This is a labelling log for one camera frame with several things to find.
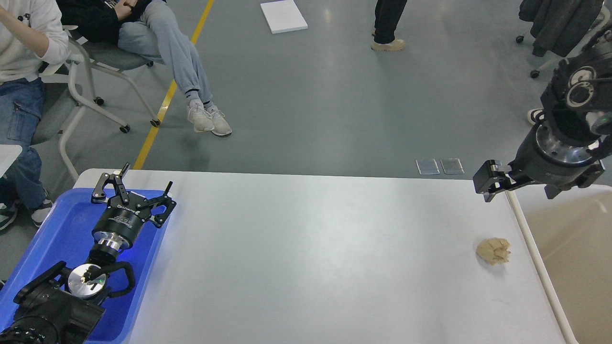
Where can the white frame chair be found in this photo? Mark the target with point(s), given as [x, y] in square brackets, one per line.
[64, 106]

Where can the right clear floor plate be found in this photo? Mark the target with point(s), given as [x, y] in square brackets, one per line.
[452, 166]

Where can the person in light jeans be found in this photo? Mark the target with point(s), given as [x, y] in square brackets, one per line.
[150, 29]

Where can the beige plastic bin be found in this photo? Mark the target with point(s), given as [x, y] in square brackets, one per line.
[573, 233]

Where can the chair with dark jacket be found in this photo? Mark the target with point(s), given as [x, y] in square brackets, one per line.
[573, 30]

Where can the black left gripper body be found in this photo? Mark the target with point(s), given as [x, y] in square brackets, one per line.
[121, 224]

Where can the grey chair with castors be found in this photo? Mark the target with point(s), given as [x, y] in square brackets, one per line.
[109, 59]

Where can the left clear floor plate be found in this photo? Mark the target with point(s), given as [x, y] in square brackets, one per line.
[427, 166]

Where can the person in black trousers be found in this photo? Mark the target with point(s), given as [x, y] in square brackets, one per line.
[386, 17]

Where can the person in white sweater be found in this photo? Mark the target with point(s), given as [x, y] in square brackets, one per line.
[31, 34]

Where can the crumpled brown paper ball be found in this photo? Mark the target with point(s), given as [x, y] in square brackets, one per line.
[494, 250]

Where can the clear floor plate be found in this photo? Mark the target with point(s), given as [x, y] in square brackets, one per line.
[452, 166]
[427, 166]

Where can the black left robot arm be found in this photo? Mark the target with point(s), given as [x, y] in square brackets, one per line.
[82, 278]

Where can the blue plastic tray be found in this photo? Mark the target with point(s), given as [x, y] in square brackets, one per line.
[66, 236]

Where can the white side table corner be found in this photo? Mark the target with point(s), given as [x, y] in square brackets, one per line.
[8, 154]

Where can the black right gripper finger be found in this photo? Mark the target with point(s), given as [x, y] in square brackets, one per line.
[552, 191]
[492, 178]

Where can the white board on floor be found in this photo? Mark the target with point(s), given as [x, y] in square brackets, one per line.
[283, 16]

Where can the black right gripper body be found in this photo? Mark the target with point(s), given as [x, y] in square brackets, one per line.
[544, 159]

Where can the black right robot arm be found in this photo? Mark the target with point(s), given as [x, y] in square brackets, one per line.
[571, 135]

